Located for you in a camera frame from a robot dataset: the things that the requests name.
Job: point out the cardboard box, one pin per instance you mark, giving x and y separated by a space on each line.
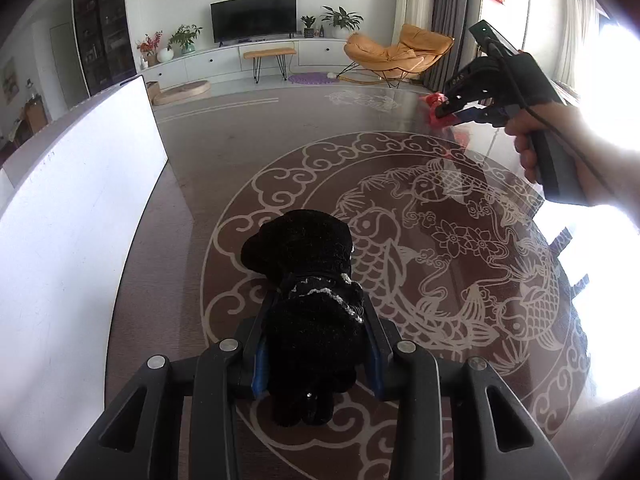
153 90

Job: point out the right forearm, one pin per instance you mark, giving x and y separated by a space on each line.
612 176

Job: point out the green potted plant right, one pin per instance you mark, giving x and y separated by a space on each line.
343 23

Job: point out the red packet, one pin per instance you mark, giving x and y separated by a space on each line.
434 116

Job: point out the green potted plant left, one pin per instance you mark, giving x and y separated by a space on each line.
184 38

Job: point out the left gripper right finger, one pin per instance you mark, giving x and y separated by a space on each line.
462 407

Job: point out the small dark potted plant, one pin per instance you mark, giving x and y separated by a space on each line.
308 22

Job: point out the wooden bench black legs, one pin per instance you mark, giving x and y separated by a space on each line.
280 55

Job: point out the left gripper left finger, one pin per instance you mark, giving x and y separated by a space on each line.
138 434

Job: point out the black display cabinet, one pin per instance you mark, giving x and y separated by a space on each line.
103 43

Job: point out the purple floor mat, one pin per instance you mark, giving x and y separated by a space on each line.
312 79

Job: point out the black fuzzy scrunchie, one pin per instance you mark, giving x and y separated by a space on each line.
314 324

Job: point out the right hand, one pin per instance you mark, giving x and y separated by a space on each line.
548 139

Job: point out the green potted plant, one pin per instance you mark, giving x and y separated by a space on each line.
343 23
184 38

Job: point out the white tv cabinet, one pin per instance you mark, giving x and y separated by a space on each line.
226 63

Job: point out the grey curtain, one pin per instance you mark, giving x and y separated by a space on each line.
453 18

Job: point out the black flat-screen television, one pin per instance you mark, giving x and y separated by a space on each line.
245 19

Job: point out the red flower vase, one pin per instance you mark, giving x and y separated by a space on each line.
152 52

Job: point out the orange lounge chair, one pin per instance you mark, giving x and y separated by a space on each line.
416 52

